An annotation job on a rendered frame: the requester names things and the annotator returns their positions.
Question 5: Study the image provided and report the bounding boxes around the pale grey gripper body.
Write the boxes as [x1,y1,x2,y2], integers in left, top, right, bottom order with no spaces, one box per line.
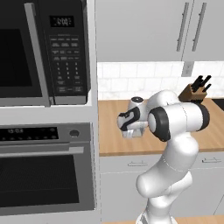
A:
[122,121,150,140]

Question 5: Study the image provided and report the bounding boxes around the wide grey drawer front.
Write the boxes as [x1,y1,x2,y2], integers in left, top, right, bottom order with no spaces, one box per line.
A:
[99,153,165,174]

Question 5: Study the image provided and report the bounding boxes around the white tall appliance cabinet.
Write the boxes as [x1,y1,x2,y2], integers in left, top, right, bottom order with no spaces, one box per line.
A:
[0,0,102,224]

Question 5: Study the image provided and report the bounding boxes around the wooden knife block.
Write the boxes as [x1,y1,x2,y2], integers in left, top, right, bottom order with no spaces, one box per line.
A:
[178,74,213,105]

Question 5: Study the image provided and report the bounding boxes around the round oven knob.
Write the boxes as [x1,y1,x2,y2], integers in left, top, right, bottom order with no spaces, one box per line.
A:
[69,129,81,138]

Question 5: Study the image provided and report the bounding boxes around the grey base cupboard door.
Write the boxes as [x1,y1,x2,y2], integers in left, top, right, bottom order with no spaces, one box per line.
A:
[100,171,152,224]
[173,167,224,217]

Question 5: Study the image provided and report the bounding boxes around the narrow grey drawer front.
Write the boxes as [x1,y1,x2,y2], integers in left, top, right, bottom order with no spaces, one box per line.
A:
[195,150,224,171]

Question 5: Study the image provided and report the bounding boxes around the black hob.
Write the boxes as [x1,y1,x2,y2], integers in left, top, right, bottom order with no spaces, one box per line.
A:
[212,98,224,112]

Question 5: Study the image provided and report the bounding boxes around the black microwave oven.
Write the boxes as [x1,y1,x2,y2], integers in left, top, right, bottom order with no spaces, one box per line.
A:
[0,0,92,108]

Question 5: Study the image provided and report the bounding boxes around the steel built-in oven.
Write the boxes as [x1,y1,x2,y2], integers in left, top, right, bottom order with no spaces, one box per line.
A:
[0,122,96,217]

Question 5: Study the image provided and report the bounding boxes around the grey drawer handle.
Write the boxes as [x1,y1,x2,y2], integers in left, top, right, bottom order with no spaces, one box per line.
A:
[201,157,222,164]
[127,160,150,168]

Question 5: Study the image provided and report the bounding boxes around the grey wall power outlet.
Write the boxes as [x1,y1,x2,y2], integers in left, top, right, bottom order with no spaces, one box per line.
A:
[180,60,194,78]

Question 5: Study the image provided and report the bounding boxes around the grey oven door handle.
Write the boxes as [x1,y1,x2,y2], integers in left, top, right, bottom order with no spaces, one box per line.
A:
[0,146,85,158]

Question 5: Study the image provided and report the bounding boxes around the wide grey wall cupboard door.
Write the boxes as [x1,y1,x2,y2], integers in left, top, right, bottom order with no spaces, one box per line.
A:
[95,0,194,63]

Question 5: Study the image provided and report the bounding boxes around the grey cupboard bar handle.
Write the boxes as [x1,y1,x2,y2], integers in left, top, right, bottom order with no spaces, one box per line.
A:
[191,2,207,53]
[176,2,190,53]

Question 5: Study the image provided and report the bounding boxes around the grey microwave door handle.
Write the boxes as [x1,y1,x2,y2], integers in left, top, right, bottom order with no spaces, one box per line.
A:
[24,2,53,108]

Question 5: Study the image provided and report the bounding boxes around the narrow grey wall cupboard door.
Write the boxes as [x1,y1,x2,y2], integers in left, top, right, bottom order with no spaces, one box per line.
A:
[181,0,224,62]

